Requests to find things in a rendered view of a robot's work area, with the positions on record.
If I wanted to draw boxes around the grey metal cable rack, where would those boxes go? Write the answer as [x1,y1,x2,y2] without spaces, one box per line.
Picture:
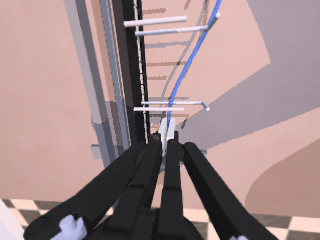
[63,0,221,169]

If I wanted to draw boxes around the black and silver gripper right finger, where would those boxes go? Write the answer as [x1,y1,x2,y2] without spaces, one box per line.
[156,118,280,240]

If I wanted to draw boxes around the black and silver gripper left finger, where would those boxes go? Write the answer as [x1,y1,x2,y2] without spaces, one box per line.
[23,118,168,240]

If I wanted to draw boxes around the blue patch cable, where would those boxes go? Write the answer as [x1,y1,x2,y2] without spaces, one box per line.
[167,0,222,130]

